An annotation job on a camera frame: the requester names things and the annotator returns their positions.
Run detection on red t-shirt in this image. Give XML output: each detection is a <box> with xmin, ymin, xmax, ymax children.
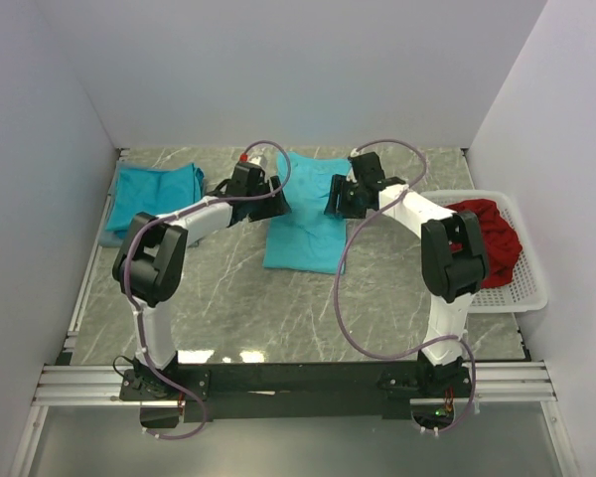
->
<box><xmin>447</xmin><ymin>199</ymin><xmax>522</xmax><ymax>289</ymax></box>

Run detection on folded teal t-shirt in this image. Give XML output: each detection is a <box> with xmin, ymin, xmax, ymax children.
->
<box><xmin>104</xmin><ymin>161</ymin><xmax>207</xmax><ymax>234</ymax></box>

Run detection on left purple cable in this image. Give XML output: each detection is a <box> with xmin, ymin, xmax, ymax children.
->
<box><xmin>118</xmin><ymin>139</ymin><xmax>292</xmax><ymax>442</ymax></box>

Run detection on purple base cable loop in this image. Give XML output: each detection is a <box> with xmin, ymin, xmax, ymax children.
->
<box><xmin>141</xmin><ymin>387</ymin><xmax>215</xmax><ymax>442</ymax></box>

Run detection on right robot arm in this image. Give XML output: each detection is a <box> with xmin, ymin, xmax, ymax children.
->
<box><xmin>325</xmin><ymin>149</ymin><xmax>490</xmax><ymax>397</ymax></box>

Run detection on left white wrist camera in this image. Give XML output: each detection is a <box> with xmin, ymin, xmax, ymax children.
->
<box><xmin>239</xmin><ymin>153</ymin><xmax>268</xmax><ymax>170</ymax></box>

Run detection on turquoise t-shirt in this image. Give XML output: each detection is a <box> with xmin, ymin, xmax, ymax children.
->
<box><xmin>263</xmin><ymin>152</ymin><xmax>351</xmax><ymax>274</ymax></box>

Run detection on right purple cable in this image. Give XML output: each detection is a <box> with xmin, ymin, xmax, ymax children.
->
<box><xmin>335</xmin><ymin>138</ymin><xmax>478</xmax><ymax>434</ymax></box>

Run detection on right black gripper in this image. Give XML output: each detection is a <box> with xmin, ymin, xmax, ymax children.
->
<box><xmin>323</xmin><ymin>174</ymin><xmax>369</xmax><ymax>221</ymax></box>

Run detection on folded grey t-shirt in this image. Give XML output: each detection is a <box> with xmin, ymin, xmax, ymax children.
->
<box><xmin>97</xmin><ymin>158</ymin><xmax>210</xmax><ymax>248</ymax></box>

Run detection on black base beam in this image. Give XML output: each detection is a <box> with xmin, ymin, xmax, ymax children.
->
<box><xmin>119</xmin><ymin>360</ymin><xmax>472</xmax><ymax>429</ymax></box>

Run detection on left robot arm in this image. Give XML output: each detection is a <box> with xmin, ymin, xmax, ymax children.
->
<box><xmin>112</xmin><ymin>157</ymin><xmax>291</xmax><ymax>399</ymax></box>

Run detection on white plastic basket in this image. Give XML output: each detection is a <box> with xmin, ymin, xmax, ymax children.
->
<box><xmin>422</xmin><ymin>190</ymin><xmax>548</xmax><ymax>314</ymax></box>

